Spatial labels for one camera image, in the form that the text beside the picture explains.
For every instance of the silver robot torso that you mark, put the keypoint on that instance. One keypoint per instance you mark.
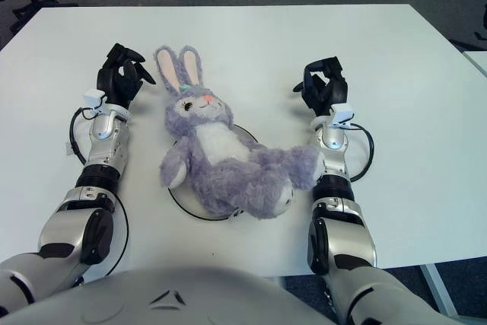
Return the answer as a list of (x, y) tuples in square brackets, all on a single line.
[(171, 294)]

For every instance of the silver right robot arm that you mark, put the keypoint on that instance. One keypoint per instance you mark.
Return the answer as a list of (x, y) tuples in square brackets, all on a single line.
[(338, 195)]

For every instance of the white plate with black rim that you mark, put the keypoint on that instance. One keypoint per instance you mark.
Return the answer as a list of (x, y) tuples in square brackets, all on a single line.
[(190, 203)]

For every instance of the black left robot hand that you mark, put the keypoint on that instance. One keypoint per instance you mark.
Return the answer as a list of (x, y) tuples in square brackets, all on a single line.
[(116, 83)]

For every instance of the black chair base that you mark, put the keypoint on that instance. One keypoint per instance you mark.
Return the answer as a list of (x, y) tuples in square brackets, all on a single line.
[(479, 36)]

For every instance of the purple plush bunny doll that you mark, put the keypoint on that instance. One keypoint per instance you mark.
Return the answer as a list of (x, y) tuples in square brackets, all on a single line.
[(228, 165)]

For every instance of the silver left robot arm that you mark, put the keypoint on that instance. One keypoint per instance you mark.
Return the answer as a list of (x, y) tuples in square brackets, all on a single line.
[(91, 173)]

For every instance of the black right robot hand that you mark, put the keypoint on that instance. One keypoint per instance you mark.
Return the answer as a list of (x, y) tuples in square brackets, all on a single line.
[(329, 93)]

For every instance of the white side table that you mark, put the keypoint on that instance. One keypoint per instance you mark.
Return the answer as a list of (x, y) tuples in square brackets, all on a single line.
[(477, 60)]

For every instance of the white table leg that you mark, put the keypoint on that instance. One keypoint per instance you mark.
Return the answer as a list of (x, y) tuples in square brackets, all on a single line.
[(437, 287)]

